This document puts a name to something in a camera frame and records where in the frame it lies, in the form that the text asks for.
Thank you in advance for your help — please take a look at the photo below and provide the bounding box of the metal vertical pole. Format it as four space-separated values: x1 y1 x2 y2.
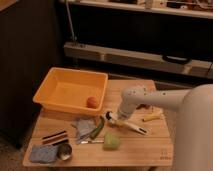
65 0 77 43

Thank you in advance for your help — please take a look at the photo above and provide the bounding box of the orange ball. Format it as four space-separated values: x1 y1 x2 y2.
86 97 99 109

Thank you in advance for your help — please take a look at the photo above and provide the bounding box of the dark striped rectangular block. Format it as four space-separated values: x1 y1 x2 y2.
42 131 68 145

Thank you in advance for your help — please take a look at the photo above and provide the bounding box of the yellow corn cob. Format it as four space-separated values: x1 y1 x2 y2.
142 114 161 122

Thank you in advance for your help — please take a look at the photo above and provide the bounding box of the white dish brush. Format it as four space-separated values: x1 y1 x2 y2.
105 111 148 135

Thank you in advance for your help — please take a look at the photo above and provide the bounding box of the green pepper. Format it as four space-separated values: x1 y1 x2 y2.
90 116 105 140

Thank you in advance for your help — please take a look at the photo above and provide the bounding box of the wooden shelf board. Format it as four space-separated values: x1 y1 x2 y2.
59 0 213 19

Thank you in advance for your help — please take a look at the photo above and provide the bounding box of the orange plastic bin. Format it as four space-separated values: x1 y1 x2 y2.
33 67 108 116

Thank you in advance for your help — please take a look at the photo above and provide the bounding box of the light green cup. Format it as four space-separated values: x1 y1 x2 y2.
103 132 120 150

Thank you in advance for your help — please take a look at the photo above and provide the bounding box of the grey crumpled cloth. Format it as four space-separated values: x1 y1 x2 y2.
71 119 96 144

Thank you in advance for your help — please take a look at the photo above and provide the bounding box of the blue sponge cloth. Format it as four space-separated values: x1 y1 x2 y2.
29 145 58 164

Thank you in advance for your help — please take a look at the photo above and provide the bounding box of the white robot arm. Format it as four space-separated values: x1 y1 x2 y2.
118 84 213 171

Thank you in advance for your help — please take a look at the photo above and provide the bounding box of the small silver knife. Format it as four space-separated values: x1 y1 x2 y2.
80 140 104 144

